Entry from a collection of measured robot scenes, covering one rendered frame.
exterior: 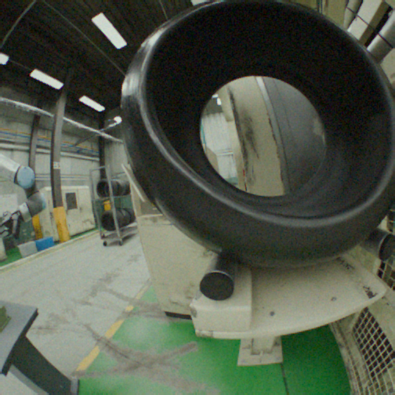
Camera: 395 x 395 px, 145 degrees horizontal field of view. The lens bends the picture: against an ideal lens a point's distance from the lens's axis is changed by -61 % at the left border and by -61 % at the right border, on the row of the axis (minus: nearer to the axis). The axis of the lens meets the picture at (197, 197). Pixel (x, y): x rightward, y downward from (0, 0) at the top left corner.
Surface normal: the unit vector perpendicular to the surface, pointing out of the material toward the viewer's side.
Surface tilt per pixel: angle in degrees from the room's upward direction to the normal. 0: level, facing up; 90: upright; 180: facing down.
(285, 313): 0
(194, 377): 0
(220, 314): 90
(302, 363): 0
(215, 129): 90
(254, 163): 90
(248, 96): 90
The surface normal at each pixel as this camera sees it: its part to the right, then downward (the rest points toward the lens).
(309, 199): -0.36, -0.07
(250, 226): -0.33, 0.26
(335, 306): -0.15, -0.99
